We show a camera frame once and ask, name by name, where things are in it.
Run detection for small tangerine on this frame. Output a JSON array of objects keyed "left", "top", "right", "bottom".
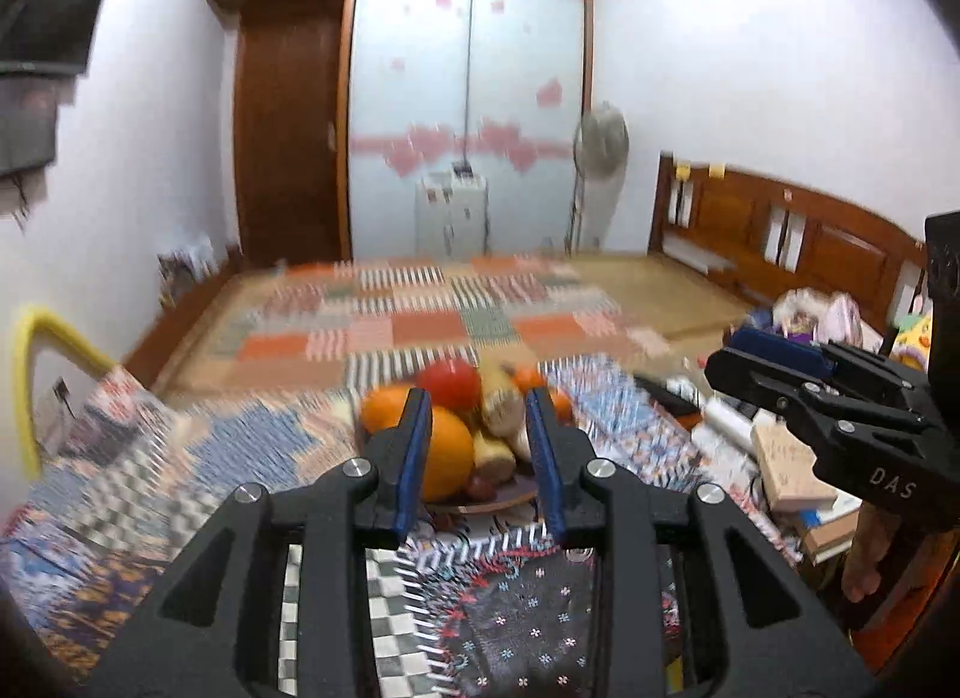
[{"left": 548, "top": 388, "right": 574, "bottom": 425}]

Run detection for large orange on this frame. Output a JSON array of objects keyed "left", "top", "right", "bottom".
[{"left": 420, "top": 405, "right": 473, "bottom": 503}]

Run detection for red tomato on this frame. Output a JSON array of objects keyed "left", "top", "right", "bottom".
[{"left": 416, "top": 358, "right": 482, "bottom": 412}]

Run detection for small orange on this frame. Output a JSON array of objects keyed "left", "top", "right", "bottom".
[{"left": 359, "top": 384, "right": 412, "bottom": 435}]

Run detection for person's right hand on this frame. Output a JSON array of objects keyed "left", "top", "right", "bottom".
[{"left": 841, "top": 503, "right": 900, "bottom": 604}]

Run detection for pile of toys and bags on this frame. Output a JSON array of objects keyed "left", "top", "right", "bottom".
[{"left": 747, "top": 288, "right": 934, "bottom": 372}]

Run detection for dark purple plate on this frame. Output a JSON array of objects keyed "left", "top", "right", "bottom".
[{"left": 361, "top": 412, "right": 535, "bottom": 514}]

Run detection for wooden bed headboard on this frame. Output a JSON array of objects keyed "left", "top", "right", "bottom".
[{"left": 647, "top": 152, "right": 928, "bottom": 331}]

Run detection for colourful patterned blanket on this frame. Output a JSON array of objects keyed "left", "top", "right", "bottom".
[{"left": 0, "top": 355, "right": 797, "bottom": 698}]

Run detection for patchwork striped bed mat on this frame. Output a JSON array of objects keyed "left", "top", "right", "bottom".
[{"left": 189, "top": 254, "right": 670, "bottom": 391}]

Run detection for white standing fan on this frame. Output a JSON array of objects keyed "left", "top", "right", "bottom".
[{"left": 566, "top": 101, "right": 630, "bottom": 253}]

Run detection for silver suitcase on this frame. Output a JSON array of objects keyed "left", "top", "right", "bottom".
[{"left": 415, "top": 170, "right": 488, "bottom": 260}]

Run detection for yellow foam tube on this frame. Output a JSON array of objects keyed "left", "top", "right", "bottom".
[{"left": 11, "top": 302, "right": 116, "bottom": 481}]

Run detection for frosted glass wardrobe doors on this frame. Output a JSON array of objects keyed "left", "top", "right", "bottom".
[{"left": 347, "top": 0, "right": 586, "bottom": 259}]

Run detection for brown wooden door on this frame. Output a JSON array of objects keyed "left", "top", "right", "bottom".
[{"left": 233, "top": 0, "right": 345, "bottom": 267}]

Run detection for small wall monitor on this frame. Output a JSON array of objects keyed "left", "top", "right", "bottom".
[{"left": 0, "top": 76, "right": 59, "bottom": 178}]

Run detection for black wall television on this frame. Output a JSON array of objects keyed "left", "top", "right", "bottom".
[{"left": 2, "top": 0, "right": 103, "bottom": 77}]

